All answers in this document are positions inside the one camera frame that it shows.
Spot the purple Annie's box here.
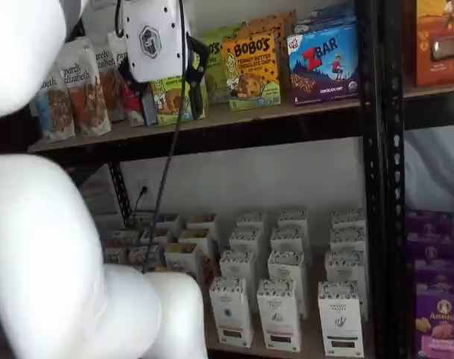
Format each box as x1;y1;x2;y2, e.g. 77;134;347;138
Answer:
414;283;454;359
413;259;454;287
405;209;454;236
405;233;454;262

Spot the white cloth sheet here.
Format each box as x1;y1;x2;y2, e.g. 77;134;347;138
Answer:
404;126;454;214

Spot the blue Z Bar box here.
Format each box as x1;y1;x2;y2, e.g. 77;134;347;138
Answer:
299;2;357;19
293;10;358;34
285;16;361;107

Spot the white box green strip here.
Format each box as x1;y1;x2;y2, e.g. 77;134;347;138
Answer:
318;280;366;358

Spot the white box yellow strip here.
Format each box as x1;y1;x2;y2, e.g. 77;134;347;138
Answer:
209;277;255;349

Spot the granola bag orange label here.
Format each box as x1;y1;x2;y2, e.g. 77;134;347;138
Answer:
85;33;128;123
56;37;112;138

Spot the orange Bobo's peanut butter box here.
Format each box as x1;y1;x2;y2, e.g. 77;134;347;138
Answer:
245;17;287;94
221;32;283;112
269;9;298;38

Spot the granola bag blue label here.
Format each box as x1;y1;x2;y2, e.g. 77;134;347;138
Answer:
30;61;77;144

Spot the black plug with cord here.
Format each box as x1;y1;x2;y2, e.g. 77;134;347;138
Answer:
134;188;148;216

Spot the white box pink strip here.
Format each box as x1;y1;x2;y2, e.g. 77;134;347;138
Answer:
256;278;303;353

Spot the large orange snack box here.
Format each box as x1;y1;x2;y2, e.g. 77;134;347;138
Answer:
414;0;454;88

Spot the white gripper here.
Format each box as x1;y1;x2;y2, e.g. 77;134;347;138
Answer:
117;0;209;127

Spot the granola bag red label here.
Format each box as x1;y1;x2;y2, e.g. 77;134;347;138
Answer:
106;31;147;127

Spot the black metal shelving rack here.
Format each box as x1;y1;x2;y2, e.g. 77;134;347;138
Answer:
382;0;454;359
24;0;387;359

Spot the dark furniture piece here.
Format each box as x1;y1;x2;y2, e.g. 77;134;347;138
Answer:
0;111;39;155

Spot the tall white patterned-top box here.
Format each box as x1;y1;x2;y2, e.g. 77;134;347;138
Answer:
219;249;257;315
229;227;268;289
236;211;269;240
270;225;313;263
325;250;369;322
331;209;366;229
277;208;310;229
267;249;309;319
330;226;368;254

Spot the green Bobo's apple pie box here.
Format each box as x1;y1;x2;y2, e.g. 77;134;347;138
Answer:
200;35;231;106
150;74;209;127
202;22;247;42

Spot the small white snack box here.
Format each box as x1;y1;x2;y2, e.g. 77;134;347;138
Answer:
128;245;162;267
105;246;129;265
185;213;218;233
177;228;215;259
164;242;203;280
112;230;140;248
135;212;181;229
139;226;174;246

